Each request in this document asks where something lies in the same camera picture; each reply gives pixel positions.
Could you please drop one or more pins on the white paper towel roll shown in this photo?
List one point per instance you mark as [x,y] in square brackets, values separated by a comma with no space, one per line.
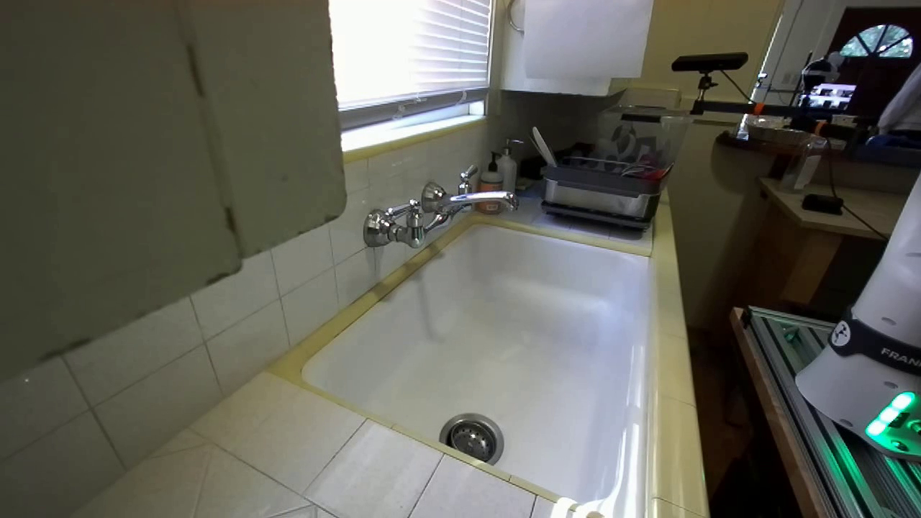
[590,39]

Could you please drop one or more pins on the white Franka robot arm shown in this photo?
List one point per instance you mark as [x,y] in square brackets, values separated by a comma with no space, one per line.
[894,307]

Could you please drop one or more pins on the orange soap pump bottle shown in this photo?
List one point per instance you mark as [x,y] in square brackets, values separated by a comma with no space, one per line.
[491,189]

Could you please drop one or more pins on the white sink basin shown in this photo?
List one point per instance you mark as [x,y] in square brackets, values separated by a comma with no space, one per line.
[518,334]

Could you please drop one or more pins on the white translucent soap bottle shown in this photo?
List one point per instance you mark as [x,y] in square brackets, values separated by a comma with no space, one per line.
[508,173]

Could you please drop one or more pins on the grey dish rack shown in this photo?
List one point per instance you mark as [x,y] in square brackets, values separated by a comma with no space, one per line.
[593,197]

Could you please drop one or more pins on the metal sink drain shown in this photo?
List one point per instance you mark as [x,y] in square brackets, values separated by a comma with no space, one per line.
[469,439]

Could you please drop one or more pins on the white window blind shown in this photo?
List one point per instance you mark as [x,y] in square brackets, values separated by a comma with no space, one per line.
[412,46]

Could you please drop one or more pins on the clear plastic container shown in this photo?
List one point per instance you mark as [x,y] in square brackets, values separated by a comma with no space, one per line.
[662,125]

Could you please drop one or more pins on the black clamp rod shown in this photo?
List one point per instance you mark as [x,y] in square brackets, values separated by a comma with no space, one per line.
[730,107]

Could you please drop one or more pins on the wooden desk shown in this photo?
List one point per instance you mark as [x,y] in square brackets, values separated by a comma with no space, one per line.
[796,259]

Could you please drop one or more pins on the small black desk device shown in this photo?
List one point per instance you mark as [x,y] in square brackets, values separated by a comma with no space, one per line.
[821,203]

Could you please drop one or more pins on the small lit monitor screen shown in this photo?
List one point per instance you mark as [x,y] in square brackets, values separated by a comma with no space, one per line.
[829,95]

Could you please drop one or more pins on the dark door arched window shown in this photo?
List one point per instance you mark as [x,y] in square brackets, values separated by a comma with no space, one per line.
[878,39]

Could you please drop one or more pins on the chrome wall faucet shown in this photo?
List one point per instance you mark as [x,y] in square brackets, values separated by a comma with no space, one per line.
[422,204]

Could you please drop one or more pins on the black stereo camera bar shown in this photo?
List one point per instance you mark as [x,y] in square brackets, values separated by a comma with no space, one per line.
[710,60]

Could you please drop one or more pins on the plain white wall cabinet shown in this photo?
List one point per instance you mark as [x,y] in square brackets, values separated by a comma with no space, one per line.
[146,145]

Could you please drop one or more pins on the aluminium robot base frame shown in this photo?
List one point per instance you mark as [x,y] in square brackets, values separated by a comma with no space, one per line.
[816,422]

